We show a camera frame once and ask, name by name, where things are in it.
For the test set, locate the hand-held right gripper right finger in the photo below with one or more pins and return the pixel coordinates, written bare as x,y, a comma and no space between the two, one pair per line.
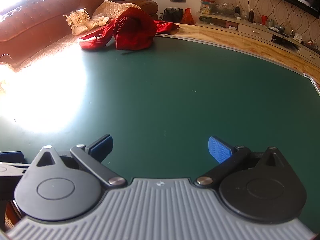
218,150

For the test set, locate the clear plastic bag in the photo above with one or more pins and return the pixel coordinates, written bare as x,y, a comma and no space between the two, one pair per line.
226,8

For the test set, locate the stack of small boxes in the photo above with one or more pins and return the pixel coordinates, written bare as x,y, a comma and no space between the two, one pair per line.
208,3

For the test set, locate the red cup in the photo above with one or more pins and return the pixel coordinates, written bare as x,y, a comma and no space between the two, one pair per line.
264,20

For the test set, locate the white tissue box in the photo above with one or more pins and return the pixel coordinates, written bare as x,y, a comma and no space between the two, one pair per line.
298,38

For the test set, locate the small white cloth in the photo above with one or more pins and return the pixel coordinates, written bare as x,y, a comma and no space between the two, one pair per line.
103,21

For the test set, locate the black bag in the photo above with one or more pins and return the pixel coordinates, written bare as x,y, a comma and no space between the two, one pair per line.
173,15

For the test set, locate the red knit pants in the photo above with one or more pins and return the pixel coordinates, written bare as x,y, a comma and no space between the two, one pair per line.
135,27

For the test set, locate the clear glass jar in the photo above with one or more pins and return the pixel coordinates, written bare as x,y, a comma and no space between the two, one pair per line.
244,15

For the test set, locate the cream quilted cushion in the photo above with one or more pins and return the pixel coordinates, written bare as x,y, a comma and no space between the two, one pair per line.
117,7

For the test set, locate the brown leather sofa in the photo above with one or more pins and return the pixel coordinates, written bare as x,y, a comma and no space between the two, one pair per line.
37,22

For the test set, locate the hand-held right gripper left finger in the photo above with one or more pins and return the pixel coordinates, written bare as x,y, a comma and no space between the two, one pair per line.
101,148

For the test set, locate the red plastic bag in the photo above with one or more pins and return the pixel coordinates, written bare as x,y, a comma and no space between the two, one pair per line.
188,17

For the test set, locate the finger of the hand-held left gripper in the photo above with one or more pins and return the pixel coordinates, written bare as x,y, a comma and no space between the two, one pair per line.
11,156

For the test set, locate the green table mat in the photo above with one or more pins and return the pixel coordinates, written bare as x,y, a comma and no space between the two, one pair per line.
175,92

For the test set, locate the white lace-up shoe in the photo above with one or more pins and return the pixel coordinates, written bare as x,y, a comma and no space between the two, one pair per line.
88,20
76,23

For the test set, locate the dark glass bottle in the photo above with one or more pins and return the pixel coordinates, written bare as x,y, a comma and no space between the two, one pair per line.
237,10
251,16

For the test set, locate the cream tv cabinet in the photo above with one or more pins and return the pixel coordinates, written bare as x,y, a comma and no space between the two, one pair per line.
255,30

